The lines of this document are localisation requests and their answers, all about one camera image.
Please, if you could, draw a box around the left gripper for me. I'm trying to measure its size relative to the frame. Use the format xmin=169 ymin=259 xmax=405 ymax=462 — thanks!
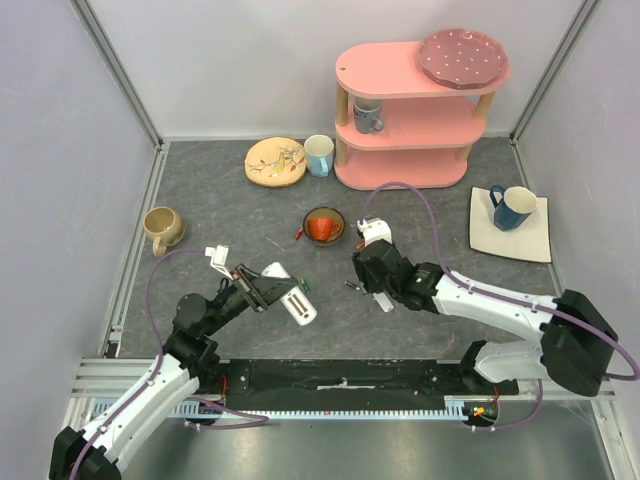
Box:
xmin=202 ymin=263 xmax=298 ymax=335

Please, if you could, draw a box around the white remote control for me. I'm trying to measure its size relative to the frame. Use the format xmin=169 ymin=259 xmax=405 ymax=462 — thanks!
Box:
xmin=261 ymin=262 xmax=317 ymax=326

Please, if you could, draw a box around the white battery cover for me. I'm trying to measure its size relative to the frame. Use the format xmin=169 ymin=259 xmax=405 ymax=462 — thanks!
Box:
xmin=373 ymin=292 xmax=394 ymax=313

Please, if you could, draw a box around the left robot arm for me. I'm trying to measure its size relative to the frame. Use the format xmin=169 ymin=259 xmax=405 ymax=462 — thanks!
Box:
xmin=48 ymin=265 xmax=299 ymax=479

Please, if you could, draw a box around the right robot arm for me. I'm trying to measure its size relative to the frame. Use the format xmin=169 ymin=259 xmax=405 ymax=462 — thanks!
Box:
xmin=352 ymin=240 xmax=618 ymax=397

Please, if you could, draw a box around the orange cup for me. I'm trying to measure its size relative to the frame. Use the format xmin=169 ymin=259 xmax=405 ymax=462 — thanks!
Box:
xmin=308 ymin=217 xmax=342 ymax=243

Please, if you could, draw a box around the beige mug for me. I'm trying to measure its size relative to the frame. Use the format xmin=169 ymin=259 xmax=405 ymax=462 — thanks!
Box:
xmin=143 ymin=206 xmax=185 ymax=257

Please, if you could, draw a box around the yellow floral plate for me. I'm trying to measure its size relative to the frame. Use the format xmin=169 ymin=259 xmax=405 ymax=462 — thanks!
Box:
xmin=244 ymin=137 xmax=307 ymax=188

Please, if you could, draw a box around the light blue mug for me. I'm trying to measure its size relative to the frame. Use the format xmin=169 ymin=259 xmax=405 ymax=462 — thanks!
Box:
xmin=304 ymin=134 xmax=334 ymax=177

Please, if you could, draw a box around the pink three-tier shelf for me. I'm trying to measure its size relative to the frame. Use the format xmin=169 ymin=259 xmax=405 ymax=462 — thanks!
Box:
xmin=334 ymin=41 xmax=511 ymax=190

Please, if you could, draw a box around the dark blue mug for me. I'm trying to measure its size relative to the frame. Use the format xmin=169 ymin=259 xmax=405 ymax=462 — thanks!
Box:
xmin=489 ymin=185 xmax=537 ymax=231

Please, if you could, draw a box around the white square plate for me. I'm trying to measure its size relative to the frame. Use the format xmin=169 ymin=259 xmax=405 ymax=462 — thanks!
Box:
xmin=469 ymin=186 xmax=551 ymax=264

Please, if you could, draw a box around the grey mug on shelf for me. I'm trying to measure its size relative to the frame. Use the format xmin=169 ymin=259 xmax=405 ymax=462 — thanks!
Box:
xmin=353 ymin=97 xmax=384 ymax=134

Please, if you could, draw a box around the pink dotted plate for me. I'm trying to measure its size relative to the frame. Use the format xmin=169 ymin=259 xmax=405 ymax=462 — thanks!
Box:
xmin=416 ymin=28 xmax=509 ymax=90

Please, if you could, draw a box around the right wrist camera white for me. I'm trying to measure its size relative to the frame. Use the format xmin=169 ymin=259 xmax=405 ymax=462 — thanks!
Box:
xmin=356 ymin=218 xmax=393 ymax=248

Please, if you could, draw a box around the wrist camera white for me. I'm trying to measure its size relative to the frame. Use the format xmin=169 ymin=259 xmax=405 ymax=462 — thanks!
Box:
xmin=356 ymin=218 xmax=393 ymax=248
xmin=204 ymin=245 xmax=233 ymax=280

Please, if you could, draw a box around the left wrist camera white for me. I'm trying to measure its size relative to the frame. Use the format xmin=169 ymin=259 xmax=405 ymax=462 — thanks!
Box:
xmin=204 ymin=245 xmax=233 ymax=280

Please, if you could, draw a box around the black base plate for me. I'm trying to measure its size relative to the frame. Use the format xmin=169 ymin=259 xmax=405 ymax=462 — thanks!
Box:
xmin=197 ymin=359 xmax=519 ymax=408

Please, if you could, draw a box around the white cable duct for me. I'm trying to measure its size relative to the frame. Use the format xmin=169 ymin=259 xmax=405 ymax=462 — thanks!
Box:
xmin=168 ymin=398 xmax=499 ymax=422

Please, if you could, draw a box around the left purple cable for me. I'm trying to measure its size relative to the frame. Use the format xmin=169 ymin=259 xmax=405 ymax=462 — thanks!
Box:
xmin=67 ymin=247 xmax=271 ymax=480

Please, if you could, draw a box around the purple cable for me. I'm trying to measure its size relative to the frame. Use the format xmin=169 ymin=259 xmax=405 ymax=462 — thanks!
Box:
xmin=67 ymin=247 xmax=271 ymax=480
xmin=362 ymin=181 xmax=640 ymax=432

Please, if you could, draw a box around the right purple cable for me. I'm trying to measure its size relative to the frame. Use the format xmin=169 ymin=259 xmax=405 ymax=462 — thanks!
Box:
xmin=362 ymin=181 xmax=640 ymax=432

